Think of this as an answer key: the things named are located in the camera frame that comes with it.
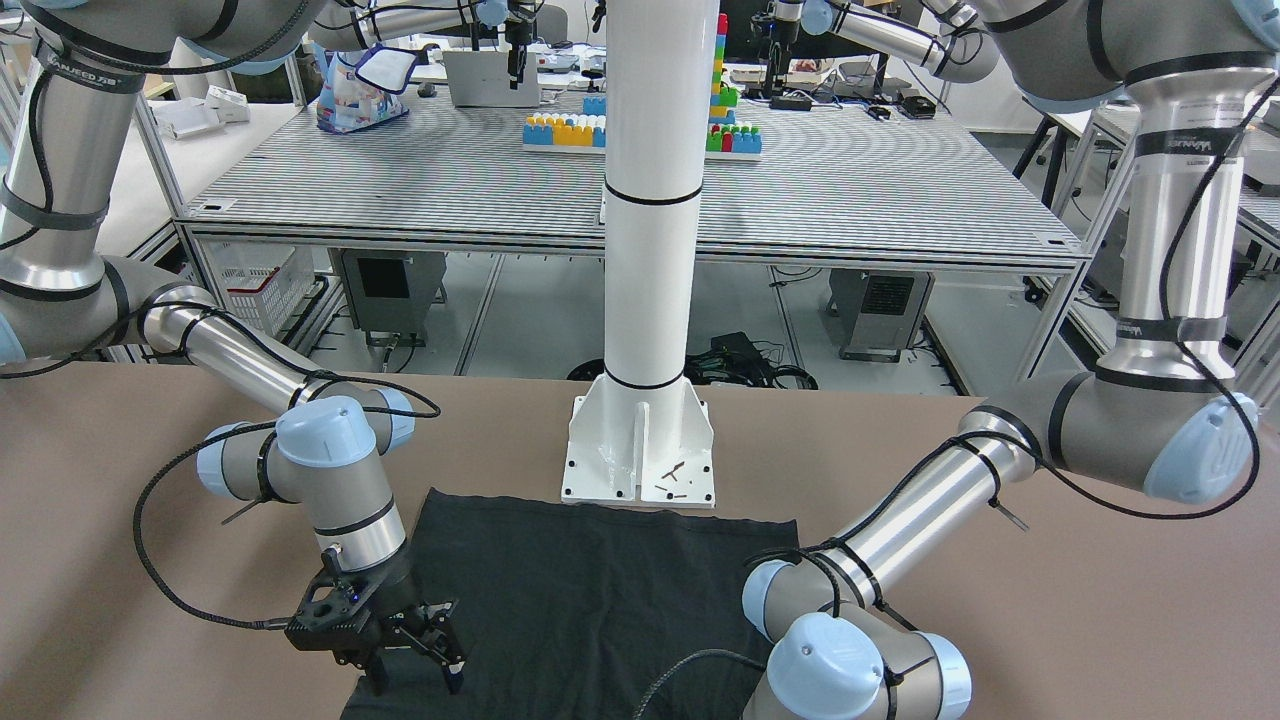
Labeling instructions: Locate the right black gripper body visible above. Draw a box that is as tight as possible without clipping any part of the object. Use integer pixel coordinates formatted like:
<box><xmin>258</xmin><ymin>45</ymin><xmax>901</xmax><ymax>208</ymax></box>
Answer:
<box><xmin>367</xmin><ymin>560</ymin><xmax>461</xmax><ymax>661</ymax></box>

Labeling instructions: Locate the black graphic t-shirt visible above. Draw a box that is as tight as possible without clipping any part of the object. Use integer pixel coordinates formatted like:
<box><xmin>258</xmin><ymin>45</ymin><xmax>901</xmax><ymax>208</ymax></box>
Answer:
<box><xmin>342</xmin><ymin>489</ymin><xmax>797</xmax><ymax>719</ymax></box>

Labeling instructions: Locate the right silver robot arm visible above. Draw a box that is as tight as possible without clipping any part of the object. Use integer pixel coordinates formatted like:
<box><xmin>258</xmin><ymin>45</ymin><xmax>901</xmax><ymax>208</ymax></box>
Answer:
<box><xmin>3</xmin><ymin>1</ymin><xmax>466</xmax><ymax>694</ymax></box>

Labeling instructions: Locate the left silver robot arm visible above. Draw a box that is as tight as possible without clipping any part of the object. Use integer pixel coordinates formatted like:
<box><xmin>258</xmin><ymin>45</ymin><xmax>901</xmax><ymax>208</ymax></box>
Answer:
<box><xmin>742</xmin><ymin>1</ymin><xmax>1277</xmax><ymax>719</ymax></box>

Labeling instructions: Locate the white plastic crate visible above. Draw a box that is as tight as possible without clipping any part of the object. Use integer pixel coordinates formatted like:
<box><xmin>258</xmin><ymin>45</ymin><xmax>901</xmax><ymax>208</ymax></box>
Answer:
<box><xmin>207</xmin><ymin>242</ymin><xmax>315</xmax><ymax>336</ymax></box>

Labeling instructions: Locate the printed plastic bag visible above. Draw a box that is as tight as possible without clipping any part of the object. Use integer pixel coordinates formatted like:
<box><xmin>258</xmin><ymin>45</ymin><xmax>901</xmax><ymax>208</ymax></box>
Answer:
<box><xmin>315</xmin><ymin>44</ymin><xmax>417</xmax><ymax>135</ymax></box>

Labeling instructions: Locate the silver laptop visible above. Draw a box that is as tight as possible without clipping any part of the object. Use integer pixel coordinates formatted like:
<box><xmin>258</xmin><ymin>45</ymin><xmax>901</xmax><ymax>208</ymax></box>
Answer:
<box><xmin>442</xmin><ymin>50</ymin><xmax>541</xmax><ymax>109</ymax></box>

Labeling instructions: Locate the colourful toy block set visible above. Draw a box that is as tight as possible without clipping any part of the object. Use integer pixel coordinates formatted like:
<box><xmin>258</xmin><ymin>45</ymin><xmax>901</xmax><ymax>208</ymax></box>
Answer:
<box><xmin>522</xmin><ymin>1</ymin><xmax>764</xmax><ymax>170</ymax></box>

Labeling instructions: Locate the striped metal workbench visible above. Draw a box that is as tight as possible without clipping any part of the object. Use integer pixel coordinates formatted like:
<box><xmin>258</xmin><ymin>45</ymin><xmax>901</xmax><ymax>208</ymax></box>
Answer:
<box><xmin>182</xmin><ymin>91</ymin><xmax>1083</xmax><ymax>395</ymax></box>

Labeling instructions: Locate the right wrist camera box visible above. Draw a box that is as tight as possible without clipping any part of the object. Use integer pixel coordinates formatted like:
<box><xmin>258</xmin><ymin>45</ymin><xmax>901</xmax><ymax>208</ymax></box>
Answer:
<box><xmin>285</xmin><ymin>577</ymin><xmax>381</xmax><ymax>670</ymax></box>

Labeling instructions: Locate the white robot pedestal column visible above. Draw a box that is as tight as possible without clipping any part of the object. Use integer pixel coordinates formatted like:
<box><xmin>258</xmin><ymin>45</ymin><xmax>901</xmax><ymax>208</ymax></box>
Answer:
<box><xmin>561</xmin><ymin>0</ymin><xmax>717</xmax><ymax>511</ymax></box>

